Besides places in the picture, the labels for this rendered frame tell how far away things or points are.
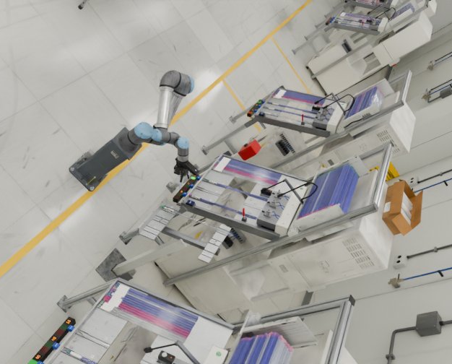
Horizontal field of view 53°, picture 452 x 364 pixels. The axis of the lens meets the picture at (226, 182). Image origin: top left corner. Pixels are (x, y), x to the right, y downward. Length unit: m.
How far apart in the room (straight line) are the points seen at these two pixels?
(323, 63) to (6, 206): 5.39
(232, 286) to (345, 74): 4.70
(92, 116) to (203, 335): 2.21
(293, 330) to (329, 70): 5.71
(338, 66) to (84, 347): 5.92
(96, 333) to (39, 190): 1.34
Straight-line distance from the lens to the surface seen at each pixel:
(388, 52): 7.19
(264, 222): 2.97
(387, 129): 4.01
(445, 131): 5.89
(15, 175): 3.42
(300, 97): 4.67
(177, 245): 2.92
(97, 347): 2.42
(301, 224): 2.81
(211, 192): 3.23
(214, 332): 2.44
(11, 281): 3.18
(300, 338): 2.16
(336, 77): 7.43
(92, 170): 3.51
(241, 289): 3.45
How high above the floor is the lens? 2.91
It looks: 38 degrees down
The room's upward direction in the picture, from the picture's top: 62 degrees clockwise
